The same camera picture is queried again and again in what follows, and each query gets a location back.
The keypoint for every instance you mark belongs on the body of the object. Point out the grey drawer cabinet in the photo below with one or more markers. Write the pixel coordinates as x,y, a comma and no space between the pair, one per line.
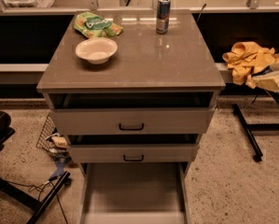
144,62

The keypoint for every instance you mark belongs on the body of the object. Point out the top grey drawer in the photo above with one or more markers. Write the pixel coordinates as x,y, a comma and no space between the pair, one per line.
132,112

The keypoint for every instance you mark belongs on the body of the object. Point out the grey drawer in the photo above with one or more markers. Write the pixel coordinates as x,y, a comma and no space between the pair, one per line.
132,112
134,193
133,148

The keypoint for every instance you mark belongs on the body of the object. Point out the bottom grey drawer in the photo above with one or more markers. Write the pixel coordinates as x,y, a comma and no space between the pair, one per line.
134,193

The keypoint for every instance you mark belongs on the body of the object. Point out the middle grey drawer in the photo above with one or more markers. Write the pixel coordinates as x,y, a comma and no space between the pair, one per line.
133,148

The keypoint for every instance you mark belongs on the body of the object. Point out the yellow cloth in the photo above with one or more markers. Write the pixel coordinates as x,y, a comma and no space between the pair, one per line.
246,59

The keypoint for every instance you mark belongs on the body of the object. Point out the black stand leg right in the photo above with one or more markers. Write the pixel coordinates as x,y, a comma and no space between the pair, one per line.
250,128

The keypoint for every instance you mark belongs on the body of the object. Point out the blue energy drink can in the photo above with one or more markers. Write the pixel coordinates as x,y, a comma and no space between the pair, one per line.
163,16

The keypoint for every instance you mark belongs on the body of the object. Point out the white paper bowl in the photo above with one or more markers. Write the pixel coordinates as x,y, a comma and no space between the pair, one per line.
96,50

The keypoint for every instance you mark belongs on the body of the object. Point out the green chip bag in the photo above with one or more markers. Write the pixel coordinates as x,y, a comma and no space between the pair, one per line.
92,25

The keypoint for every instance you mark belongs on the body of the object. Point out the blue tape strip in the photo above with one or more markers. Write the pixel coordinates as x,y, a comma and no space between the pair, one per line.
60,165

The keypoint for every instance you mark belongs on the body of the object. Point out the wire basket with clutter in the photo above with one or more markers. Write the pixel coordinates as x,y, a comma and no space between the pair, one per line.
48,140

